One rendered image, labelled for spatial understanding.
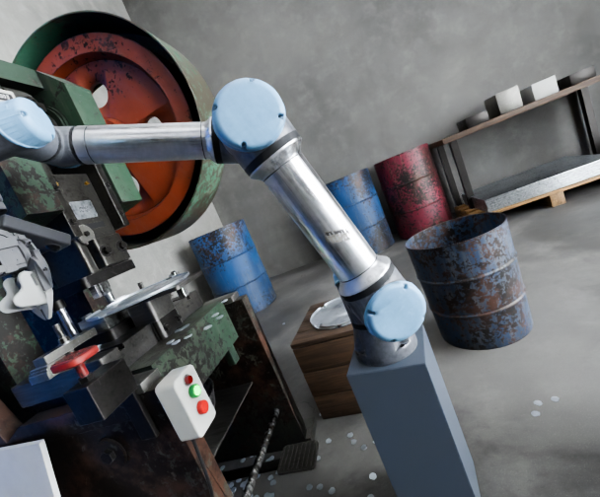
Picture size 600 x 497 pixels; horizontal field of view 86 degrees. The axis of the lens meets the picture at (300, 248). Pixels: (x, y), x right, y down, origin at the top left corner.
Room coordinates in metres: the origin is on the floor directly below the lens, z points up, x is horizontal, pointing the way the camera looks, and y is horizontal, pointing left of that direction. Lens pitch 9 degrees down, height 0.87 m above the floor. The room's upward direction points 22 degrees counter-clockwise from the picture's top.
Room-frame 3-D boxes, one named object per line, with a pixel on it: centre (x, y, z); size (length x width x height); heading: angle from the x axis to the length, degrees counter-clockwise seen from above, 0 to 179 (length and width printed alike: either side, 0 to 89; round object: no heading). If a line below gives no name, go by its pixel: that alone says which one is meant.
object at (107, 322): (0.96, 0.60, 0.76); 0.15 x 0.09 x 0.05; 165
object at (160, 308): (0.92, 0.43, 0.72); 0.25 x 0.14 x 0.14; 75
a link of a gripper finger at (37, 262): (0.58, 0.44, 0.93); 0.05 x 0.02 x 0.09; 74
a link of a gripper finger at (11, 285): (0.57, 0.49, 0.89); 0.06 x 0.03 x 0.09; 164
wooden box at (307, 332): (1.31, -0.07, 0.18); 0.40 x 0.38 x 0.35; 71
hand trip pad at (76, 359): (0.59, 0.46, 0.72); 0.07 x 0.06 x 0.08; 75
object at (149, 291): (0.93, 0.48, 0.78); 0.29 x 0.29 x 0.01
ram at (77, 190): (0.95, 0.56, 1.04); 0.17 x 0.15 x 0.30; 75
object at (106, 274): (0.97, 0.60, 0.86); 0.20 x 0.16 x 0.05; 165
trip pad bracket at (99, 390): (0.61, 0.46, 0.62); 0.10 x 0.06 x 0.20; 165
